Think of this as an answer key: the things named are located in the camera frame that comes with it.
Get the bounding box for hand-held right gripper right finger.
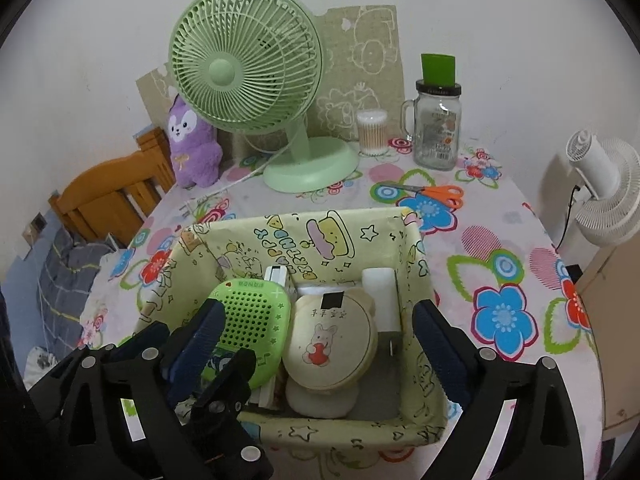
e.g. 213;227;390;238
411;299;587;480

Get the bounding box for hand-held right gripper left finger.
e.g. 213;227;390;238
62;300;227;480

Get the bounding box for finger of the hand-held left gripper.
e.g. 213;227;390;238
107;321;171;361
186;349;275;480

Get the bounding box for green perforated plastic device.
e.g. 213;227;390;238
197;277;292;391

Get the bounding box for white power adapter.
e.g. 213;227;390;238
361;267;403;356

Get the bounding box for yellow printed storage box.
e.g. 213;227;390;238
134;206;448;448

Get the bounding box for beige round bunny-print case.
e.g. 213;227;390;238
281;287;379;421

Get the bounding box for white cloth with black print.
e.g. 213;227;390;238
25;345;58;386

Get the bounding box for grey plaid pillow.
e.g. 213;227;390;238
35;230;121;351

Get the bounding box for wooden bed headboard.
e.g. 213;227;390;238
48;126;177;248

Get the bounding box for purple plush toy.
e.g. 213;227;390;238
166;95;222;188

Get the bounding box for glass jar mug green lid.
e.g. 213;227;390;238
401;53;462;172

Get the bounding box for clear cotton swab jar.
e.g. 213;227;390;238
356;108;390;157

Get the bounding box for white standing fan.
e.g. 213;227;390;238
565;129;640;248

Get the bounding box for green desk fan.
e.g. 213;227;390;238
167;0;360;193

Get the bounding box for orange handled scissors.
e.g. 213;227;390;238
382;184;465;211

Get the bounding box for white fan cable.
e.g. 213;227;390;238
187;125;301;208

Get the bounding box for black fan power cable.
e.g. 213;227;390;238
555;185;582;251

